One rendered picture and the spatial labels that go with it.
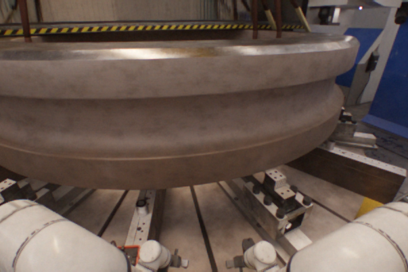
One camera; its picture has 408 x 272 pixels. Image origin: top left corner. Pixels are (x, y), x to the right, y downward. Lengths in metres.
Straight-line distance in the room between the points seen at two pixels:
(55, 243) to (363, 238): 0.51
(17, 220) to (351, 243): 0.59
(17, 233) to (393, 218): 0.67
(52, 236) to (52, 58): 1.10
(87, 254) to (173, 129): 1.13
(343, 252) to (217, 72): 1.03
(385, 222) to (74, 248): 0.54
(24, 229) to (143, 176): 1.08
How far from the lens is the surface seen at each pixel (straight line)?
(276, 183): 1.74
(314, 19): 5.16
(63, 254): 0.44
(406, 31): 5.58
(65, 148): 1.74
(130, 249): 1.38
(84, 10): 4.30
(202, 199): 2.25
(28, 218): 0.52
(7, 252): 0.51
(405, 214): 0.56
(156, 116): 1.43
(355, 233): 0.47
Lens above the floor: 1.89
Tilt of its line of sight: 28 degrees down
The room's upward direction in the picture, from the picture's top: straight up
